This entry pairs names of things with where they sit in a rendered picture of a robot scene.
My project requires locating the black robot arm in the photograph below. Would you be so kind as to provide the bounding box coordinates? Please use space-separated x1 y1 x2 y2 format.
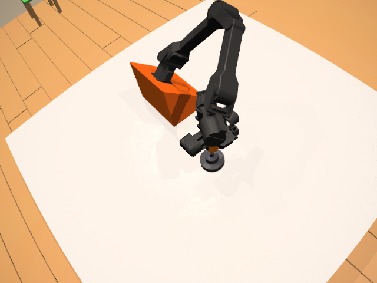
151 0 246 150

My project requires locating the dark grey round pedestal with shaft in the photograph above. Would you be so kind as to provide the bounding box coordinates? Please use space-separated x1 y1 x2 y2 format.
200 149 225 173

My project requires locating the orange knob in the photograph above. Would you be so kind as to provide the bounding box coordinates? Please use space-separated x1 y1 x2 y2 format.
208 146 219 153

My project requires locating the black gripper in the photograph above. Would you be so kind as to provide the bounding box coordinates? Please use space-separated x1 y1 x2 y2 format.
180 111 239 157

